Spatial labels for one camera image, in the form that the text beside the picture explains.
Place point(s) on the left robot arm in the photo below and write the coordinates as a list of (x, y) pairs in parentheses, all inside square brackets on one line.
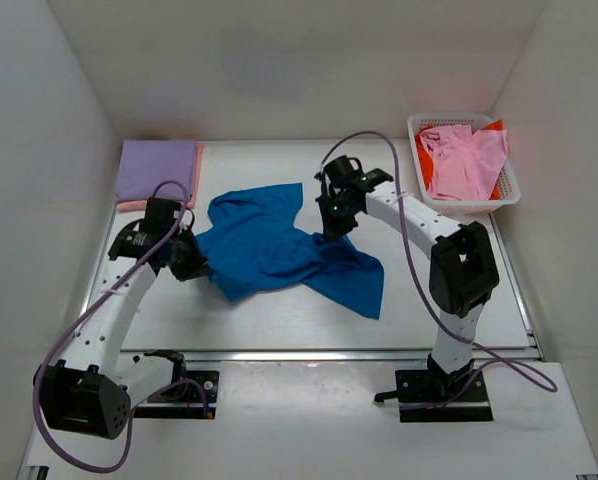
[(83, 390)]

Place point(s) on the blue polo t-shirt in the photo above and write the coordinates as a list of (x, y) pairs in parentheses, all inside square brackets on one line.
[(253, 246)]

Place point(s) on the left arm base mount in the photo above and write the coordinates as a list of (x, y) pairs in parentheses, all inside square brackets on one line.
[(194, 398)]

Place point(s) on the white plastic laundry basket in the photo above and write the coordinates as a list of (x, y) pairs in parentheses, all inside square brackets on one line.
[(462, 162)]

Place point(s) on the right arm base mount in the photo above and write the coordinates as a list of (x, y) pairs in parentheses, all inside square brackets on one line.
[(420, 400)]

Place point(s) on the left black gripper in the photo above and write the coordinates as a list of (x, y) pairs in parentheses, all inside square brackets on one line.
[(198, 263)]

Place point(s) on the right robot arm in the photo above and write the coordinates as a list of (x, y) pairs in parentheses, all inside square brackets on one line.
[(462, 269)]

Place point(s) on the orange t-shirt in basket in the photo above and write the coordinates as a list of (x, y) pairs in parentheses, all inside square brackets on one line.
[(424, 155)]

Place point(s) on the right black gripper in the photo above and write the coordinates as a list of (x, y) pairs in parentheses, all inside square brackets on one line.
[(334, 230)]

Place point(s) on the pink t-shirt in basket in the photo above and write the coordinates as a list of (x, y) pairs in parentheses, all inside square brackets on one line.
[(464, 165)]

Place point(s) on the folded salmon pink t-shirt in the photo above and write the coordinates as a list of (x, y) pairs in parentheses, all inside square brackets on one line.
[(129, 205)]

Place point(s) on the folded purple t-shirt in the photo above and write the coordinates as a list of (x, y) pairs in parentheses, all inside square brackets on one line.
[(154, 170)]

